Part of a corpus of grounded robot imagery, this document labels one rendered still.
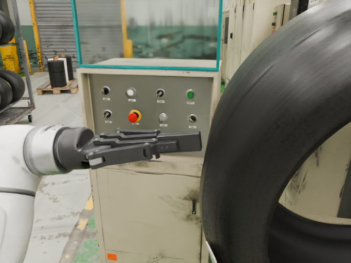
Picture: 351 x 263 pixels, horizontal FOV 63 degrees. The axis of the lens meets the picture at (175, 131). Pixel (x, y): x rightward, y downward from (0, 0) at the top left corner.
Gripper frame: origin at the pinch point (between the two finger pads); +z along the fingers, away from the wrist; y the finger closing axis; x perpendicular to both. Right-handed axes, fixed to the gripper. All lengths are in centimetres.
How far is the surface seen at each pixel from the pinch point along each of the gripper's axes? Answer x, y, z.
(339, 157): 17.5, 27.1, 33.2
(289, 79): -10.5, -10.2, 15.3
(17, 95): 36, 308, -294
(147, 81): 0, 65, -24
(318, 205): 31, 27, 29
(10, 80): 13, 304, -294
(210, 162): -0.1, -8.3, 5.7
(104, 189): 44, 60, -51
